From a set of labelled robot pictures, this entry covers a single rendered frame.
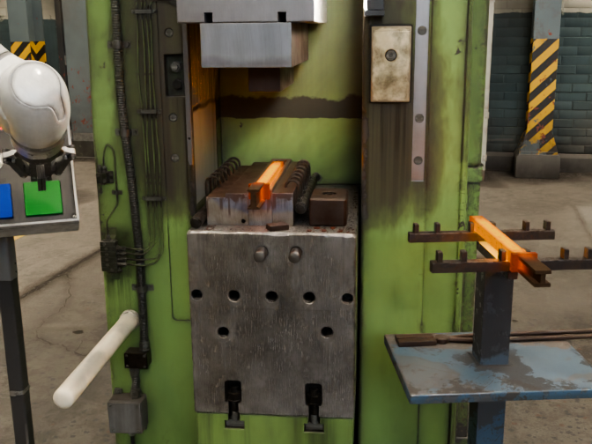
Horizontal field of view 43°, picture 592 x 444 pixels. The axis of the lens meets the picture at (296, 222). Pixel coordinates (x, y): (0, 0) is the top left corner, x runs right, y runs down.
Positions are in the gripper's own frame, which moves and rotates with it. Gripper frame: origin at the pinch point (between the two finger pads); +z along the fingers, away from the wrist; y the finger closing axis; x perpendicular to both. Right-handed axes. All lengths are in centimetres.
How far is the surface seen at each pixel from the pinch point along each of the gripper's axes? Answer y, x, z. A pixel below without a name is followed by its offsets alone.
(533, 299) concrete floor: 234, -16, 186
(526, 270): 80, -35, -33
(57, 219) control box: 2.6, -4.8, 13.3
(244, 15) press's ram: 44, 31, -8
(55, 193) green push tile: 2.6, 0.8, 12.5
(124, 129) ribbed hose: 20.3, 20.4, 25.7
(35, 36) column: 11, 383, 615
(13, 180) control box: -5.5, 4.7, 13.2
